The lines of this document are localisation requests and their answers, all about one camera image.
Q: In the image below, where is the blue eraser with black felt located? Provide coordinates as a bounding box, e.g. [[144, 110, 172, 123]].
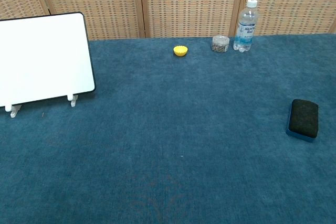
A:
[[285, 99, 319, 143]]

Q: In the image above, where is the blue table cloth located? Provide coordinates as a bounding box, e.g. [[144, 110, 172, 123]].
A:
[[0, 33, 336, 224]]

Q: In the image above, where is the yellow fluted cup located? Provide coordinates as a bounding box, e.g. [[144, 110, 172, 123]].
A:
[[173, 46, 188, 58]]

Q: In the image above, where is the small clear plastic jar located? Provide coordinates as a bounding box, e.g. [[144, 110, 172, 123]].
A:
[[211, 35, 230, 53]]

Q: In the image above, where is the woven wooden folding screen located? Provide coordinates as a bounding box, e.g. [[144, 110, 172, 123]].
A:
[[0, 0, 336, 41]]

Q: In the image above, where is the clear water bottle white cap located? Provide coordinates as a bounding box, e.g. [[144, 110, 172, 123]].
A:
[[233, 0, 259, 53]]

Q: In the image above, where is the white board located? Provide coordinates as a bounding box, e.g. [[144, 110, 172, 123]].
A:
[[0, 12, 97, 108]]

